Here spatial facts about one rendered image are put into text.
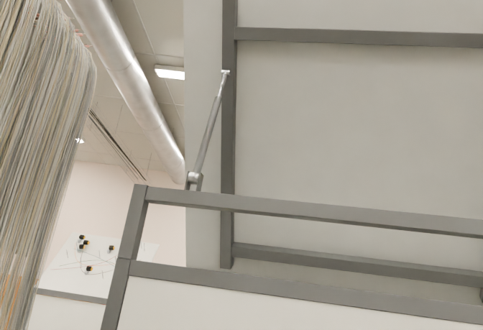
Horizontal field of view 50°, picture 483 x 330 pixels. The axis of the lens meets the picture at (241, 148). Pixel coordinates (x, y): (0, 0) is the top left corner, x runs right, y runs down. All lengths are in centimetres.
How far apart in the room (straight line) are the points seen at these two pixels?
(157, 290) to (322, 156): 70
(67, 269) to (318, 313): 564
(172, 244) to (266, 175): 750
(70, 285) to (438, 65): 548
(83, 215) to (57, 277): 320
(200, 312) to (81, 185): 867
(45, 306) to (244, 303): 531
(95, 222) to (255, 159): 799
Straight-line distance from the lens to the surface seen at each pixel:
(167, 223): 930
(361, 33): 161
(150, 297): 136
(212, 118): 151
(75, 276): 664
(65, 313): 641
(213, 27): 171
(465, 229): 133
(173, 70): 572
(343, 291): 128
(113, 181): 974
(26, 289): 160
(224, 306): 130
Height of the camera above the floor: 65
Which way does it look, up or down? 20 degrees up
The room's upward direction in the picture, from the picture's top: 9 degrees clockwise
